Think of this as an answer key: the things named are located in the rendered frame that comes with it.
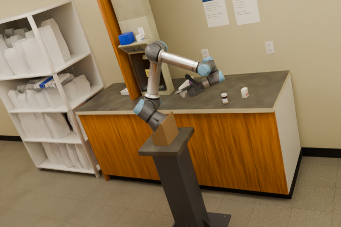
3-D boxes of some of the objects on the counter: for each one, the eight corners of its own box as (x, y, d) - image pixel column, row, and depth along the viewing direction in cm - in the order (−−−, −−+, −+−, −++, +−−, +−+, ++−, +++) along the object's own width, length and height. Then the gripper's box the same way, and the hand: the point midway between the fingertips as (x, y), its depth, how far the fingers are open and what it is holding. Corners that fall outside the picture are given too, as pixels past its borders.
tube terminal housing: (154, 85, 358) (132, 14, 329) (180, 83, 341) (160, 8, 312) (142, 96, 339) (117, 21, 310) (169, 95, 322) (146, 15, 293)
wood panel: (155, 80, 374) (113, -54, 321) (157, 79, 372) (116, -54, 319) (131, 100, 336) (80, -47, 283) (133, 100, 335) (82, -48, 282)
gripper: (204, 90, 223) (177, 102, 226) (206, 90, 243) (181, 102, 246) (199, 79, 224) (172, 90, 227) (201, 80, 243) (176, 91, 246)
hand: (175, 92), depth 237 cm, fingers open, 14 cm apart
